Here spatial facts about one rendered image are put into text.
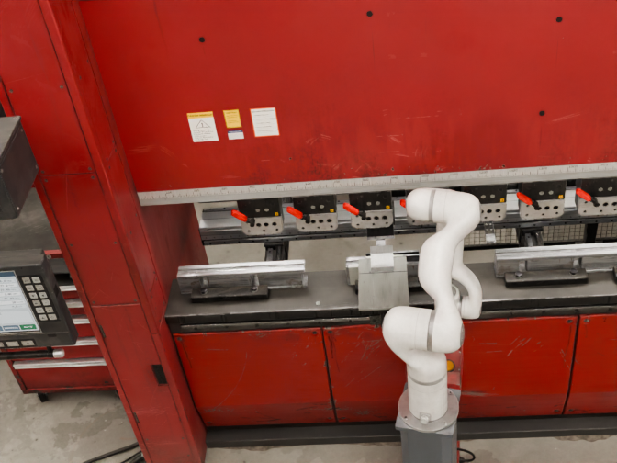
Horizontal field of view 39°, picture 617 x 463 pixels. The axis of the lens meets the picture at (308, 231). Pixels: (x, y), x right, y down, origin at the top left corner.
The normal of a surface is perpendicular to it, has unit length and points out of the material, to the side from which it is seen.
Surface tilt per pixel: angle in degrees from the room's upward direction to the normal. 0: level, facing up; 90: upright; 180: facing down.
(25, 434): 0
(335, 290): 0
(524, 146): 90
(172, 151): 90
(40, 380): 90
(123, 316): 90
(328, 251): 0
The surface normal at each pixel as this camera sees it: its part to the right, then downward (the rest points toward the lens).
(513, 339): -0.04, 0.66
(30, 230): -0.11, -0.75
